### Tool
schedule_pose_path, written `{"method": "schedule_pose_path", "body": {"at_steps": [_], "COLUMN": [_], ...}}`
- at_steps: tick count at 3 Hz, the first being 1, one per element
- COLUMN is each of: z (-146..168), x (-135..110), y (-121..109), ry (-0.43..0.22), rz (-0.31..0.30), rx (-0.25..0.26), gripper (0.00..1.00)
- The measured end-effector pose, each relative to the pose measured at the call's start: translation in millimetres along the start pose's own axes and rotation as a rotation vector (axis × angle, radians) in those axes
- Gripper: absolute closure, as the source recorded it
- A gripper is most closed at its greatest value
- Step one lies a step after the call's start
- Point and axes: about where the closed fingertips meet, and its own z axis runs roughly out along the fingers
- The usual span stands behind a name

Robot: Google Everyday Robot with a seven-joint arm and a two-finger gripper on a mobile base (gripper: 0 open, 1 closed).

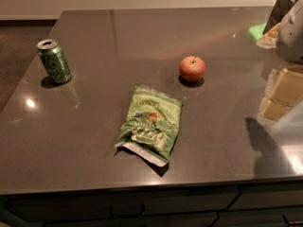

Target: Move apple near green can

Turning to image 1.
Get black drawer handle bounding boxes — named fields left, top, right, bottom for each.
left=110, top=204, right=145, bottom=218

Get snack packet at table edge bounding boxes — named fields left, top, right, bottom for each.
left=257, top=24, right=280, bottom=49

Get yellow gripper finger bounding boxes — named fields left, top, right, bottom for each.
left=271, top=65, right=303, bottom=106
left=258, top=97, right=291, bottom=120

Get dark cabinet drawers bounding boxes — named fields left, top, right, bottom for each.
left=0, top=183, right=303, bottom=227

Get red apple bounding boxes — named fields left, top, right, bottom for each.
left=179, top=56, right=205, bottom=82

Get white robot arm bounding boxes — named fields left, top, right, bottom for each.
left=257, top=0, right=303, bottom=123

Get green soda can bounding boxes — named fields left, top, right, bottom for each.
left=37, top=39, right=72, bottom=84

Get green chip bag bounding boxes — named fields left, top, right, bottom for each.
left=115, top=84, right=183, bottom=167

